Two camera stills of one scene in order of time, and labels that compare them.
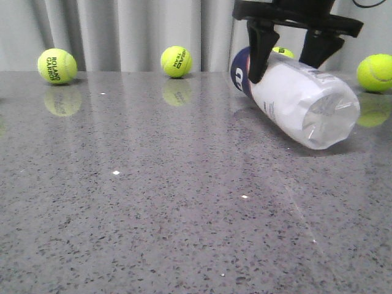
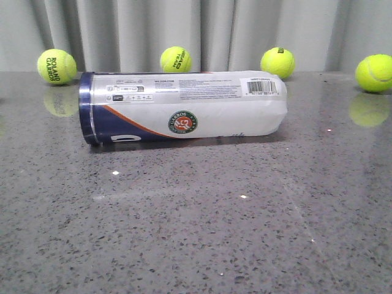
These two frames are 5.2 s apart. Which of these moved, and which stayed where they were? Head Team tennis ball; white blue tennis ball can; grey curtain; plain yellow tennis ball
Moved: white blue tennis ball can
Stayed: Head Team tennis ball; plain yellow tennis ball; grey curtain
